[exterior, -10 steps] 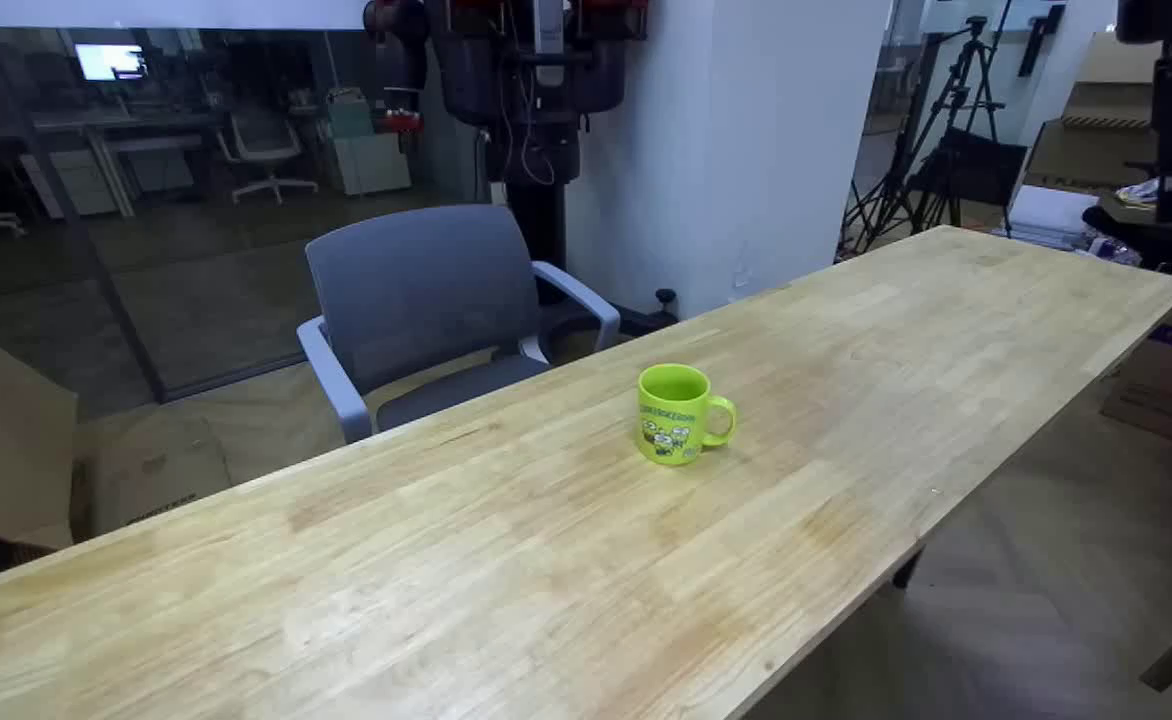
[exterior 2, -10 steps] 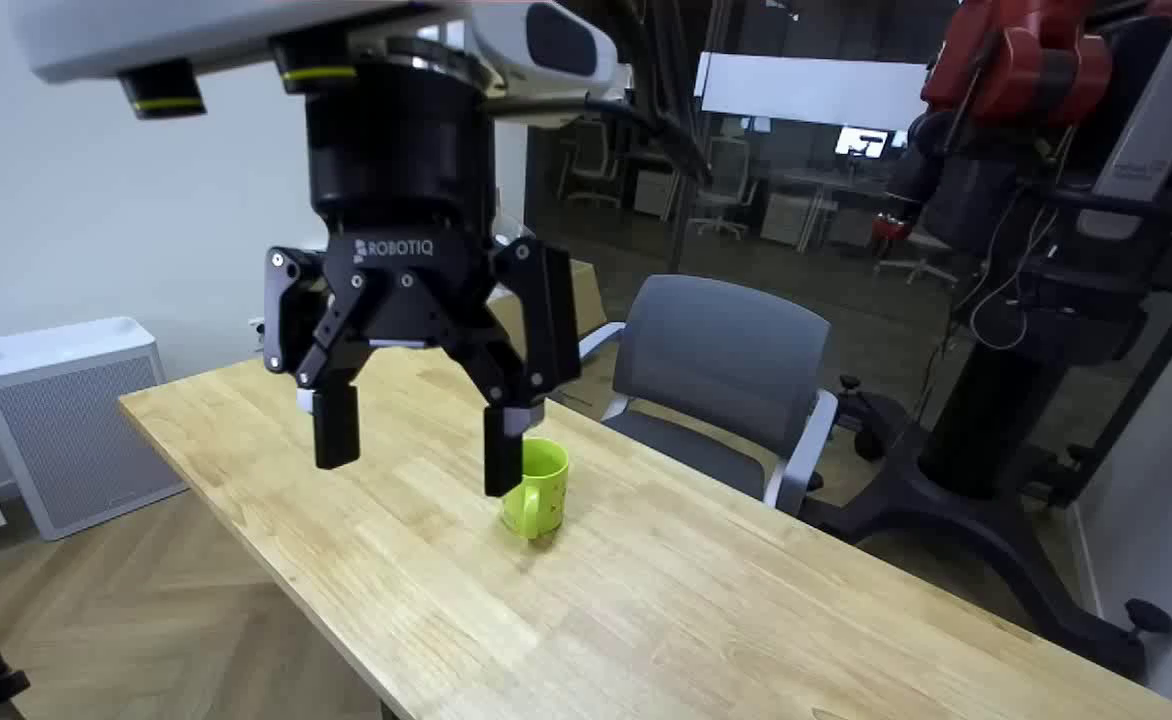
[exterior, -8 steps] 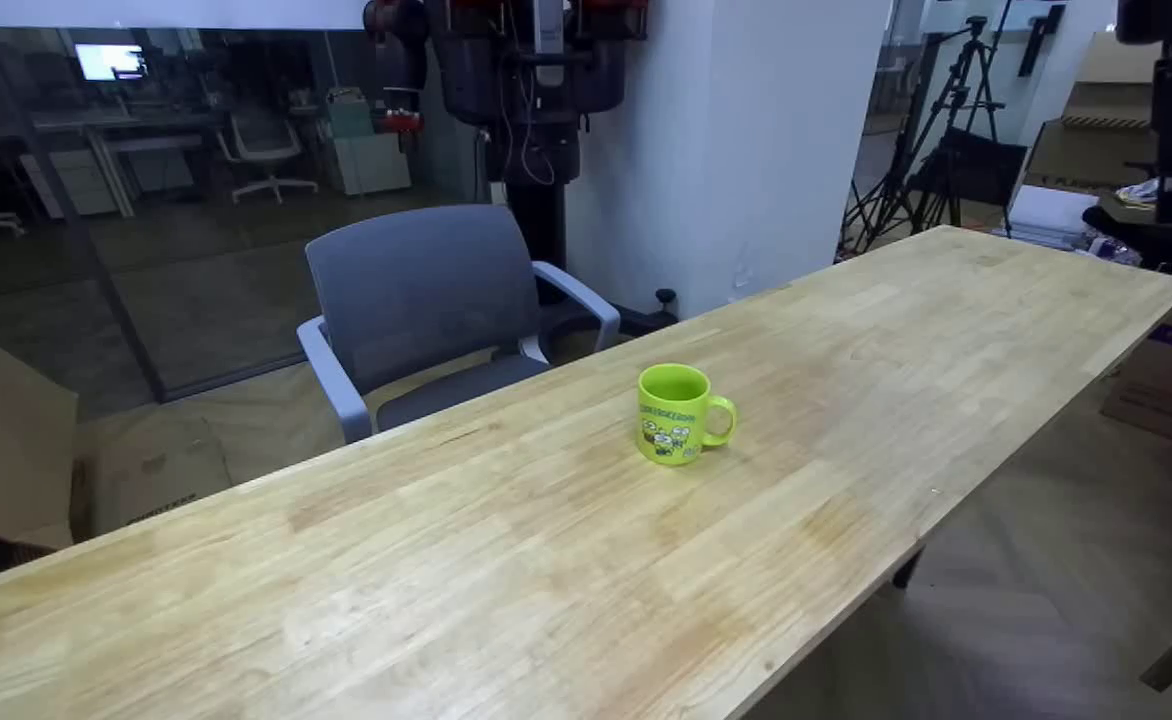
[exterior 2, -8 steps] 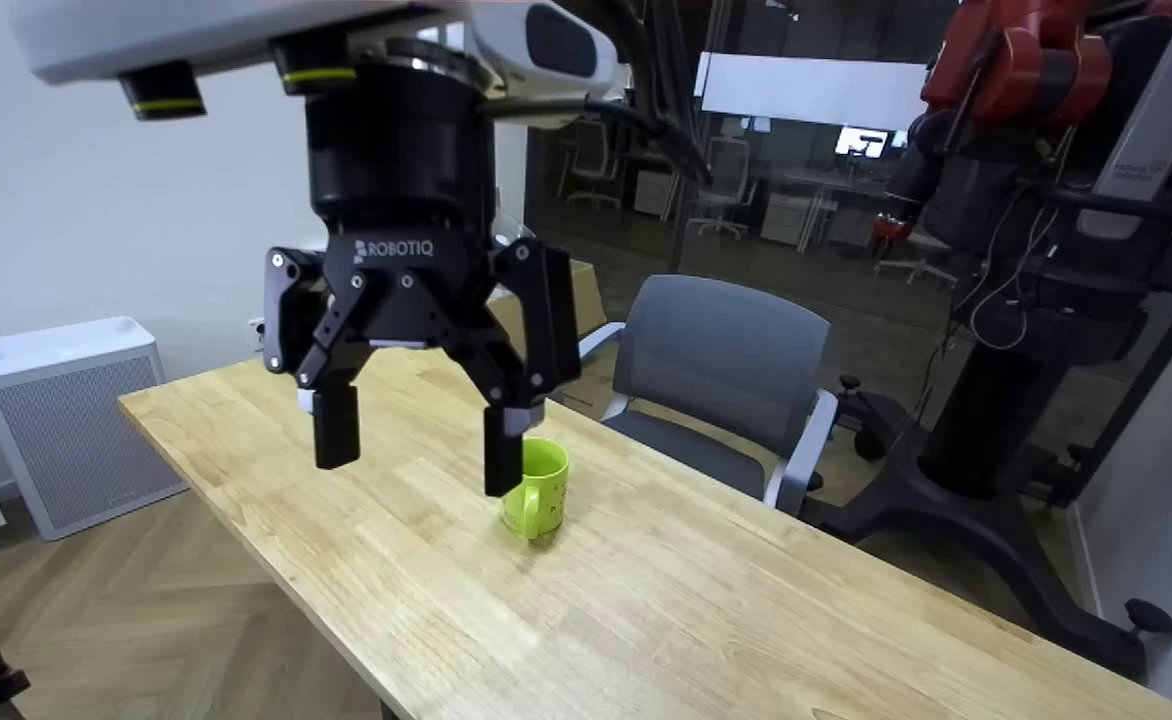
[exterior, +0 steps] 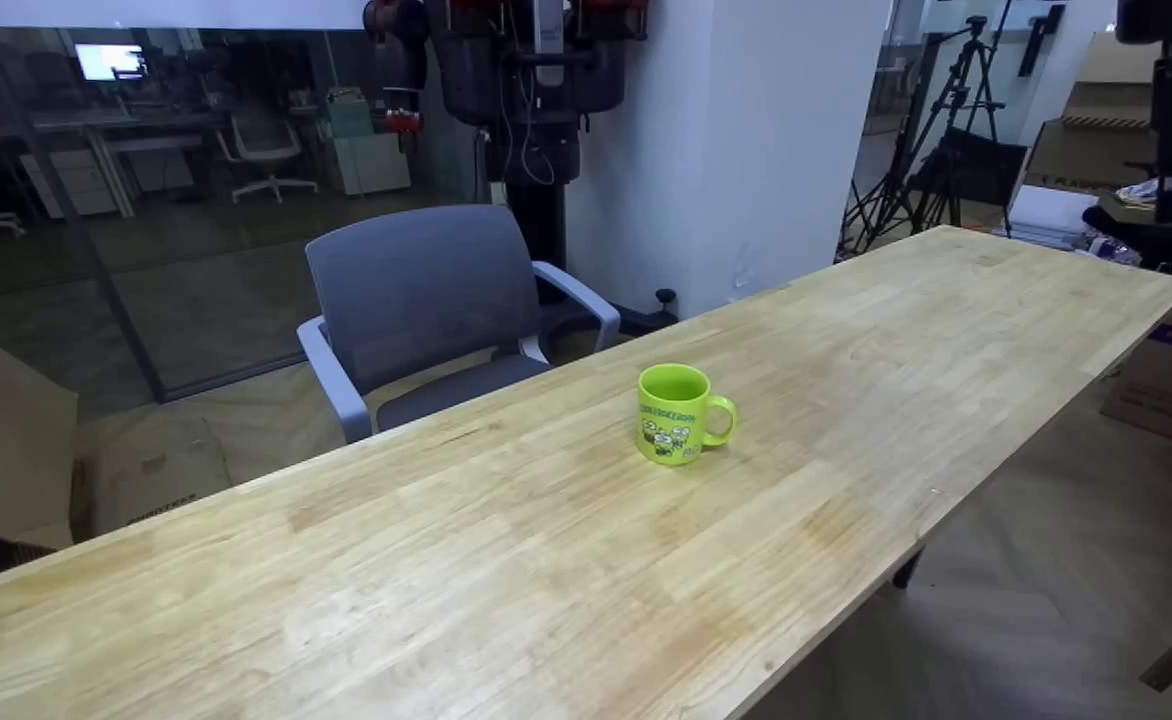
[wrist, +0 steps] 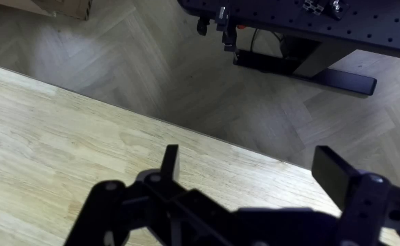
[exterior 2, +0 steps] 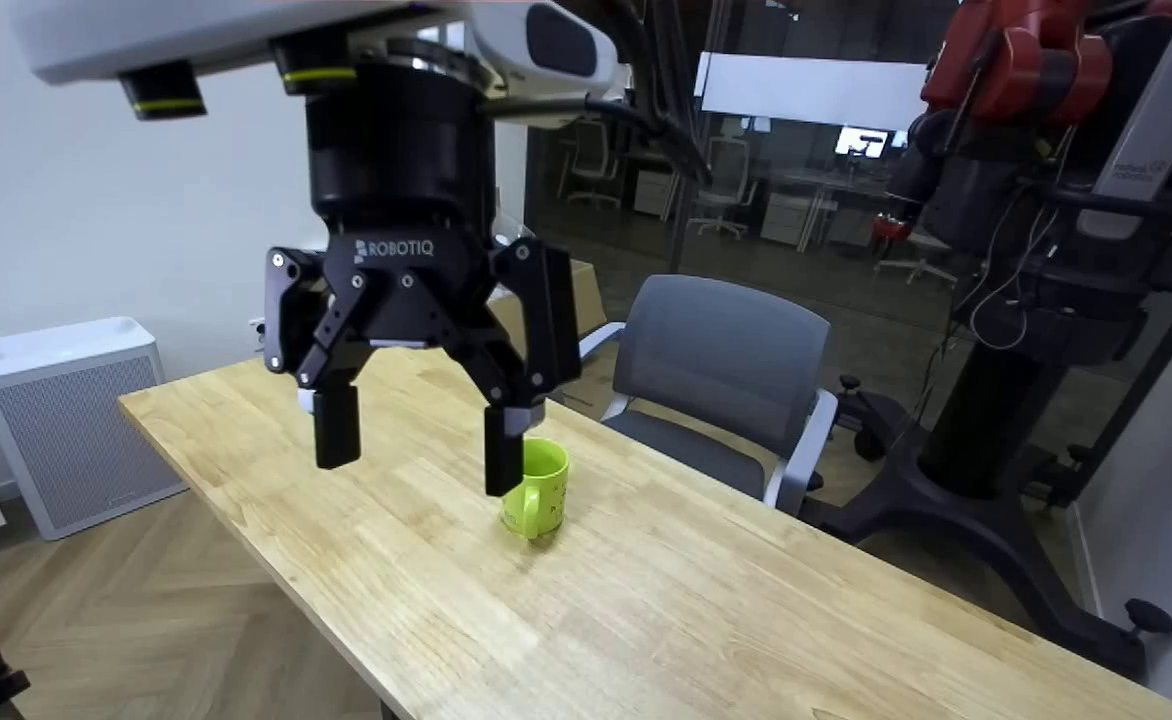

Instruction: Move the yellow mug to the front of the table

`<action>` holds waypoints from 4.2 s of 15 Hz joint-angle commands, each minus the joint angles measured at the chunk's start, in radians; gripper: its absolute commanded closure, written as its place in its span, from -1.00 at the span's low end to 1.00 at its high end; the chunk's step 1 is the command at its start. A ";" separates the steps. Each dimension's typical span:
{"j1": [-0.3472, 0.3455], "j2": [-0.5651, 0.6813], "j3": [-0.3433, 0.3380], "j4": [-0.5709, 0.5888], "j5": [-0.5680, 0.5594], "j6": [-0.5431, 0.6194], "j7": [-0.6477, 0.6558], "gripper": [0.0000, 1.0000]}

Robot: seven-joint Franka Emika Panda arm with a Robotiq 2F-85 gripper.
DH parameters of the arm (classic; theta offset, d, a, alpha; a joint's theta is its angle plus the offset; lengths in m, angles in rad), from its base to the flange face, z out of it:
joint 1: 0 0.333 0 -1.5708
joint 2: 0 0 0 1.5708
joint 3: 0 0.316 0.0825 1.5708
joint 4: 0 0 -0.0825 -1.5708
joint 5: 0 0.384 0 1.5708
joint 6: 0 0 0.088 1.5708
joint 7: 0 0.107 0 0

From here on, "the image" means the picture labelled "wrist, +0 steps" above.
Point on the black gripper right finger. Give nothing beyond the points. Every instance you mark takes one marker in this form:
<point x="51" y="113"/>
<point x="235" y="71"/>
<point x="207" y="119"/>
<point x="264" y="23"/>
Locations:
<point x="368" y="199"/>

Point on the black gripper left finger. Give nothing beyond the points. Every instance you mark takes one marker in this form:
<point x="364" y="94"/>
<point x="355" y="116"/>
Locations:
<point x="118" y="205"/>

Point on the black table base beam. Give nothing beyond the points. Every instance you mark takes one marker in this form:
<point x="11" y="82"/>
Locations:
<point x="340" y="80"/>

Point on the black perforated breadboard table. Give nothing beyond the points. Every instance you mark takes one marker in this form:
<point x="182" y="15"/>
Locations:
<point x="368" y="22"/>

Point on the brown cardboard box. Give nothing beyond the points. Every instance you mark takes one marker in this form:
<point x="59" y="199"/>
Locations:
<point x="67" y="6"/>

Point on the black clamp bracket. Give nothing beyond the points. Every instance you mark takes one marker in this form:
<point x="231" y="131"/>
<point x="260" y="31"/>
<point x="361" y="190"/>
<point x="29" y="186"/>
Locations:
<point x="227" y="27"/>

